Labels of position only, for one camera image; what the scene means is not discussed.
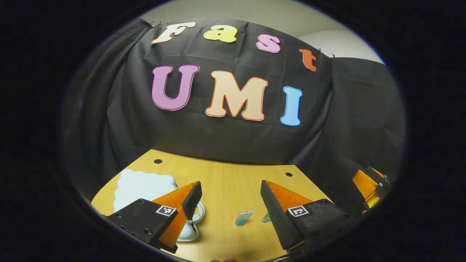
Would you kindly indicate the light blue suitcase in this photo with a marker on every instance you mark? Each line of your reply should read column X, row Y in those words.
column 142, row 187

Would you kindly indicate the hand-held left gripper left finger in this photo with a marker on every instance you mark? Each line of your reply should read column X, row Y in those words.
column 192, row 202

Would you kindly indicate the blue-capped teal bottle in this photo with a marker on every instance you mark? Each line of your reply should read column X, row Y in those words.
column 266, row 218

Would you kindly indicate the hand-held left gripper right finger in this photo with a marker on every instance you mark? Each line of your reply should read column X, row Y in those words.
column 278, row 218

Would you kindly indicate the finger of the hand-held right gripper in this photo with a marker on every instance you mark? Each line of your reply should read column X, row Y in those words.
column 380, row 176
column 364, row 185

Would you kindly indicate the black backdrop cloth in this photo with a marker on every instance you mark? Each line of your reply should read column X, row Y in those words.
column 218, row 145

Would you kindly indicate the light blue tube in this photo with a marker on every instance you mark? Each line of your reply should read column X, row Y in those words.
column 244, row 217

